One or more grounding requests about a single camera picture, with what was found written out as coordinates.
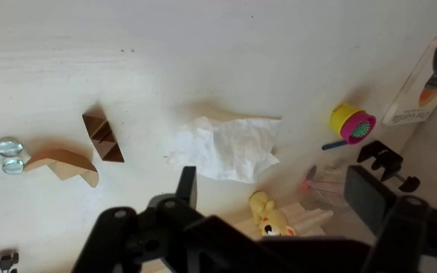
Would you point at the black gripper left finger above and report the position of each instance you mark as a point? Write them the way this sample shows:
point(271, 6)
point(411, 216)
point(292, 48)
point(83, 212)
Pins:
point(188, 186)

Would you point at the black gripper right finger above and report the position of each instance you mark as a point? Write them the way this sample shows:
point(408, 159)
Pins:
point(368, 197)

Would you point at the white paper towel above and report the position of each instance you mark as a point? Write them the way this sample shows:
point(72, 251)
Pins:
point(238, 150)

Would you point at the black clamp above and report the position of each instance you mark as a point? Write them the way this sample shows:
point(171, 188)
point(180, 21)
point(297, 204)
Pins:
point(391, 162)

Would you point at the yellow pink toy cup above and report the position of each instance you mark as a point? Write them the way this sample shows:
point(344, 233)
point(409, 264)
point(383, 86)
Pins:
point(351, 122)

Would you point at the yellow bunny toy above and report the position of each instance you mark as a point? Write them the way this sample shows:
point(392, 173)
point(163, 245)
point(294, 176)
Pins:
point(269, 220)

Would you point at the tan wooden block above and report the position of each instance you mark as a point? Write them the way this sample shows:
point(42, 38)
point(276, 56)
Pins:
point(65, 163)

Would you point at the clear glass bead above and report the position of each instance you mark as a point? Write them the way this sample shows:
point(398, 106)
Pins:
point(13, 165)
point(12, 147)

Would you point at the small black binder clip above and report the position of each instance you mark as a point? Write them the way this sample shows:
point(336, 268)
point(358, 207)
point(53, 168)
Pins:
point(9, 260)

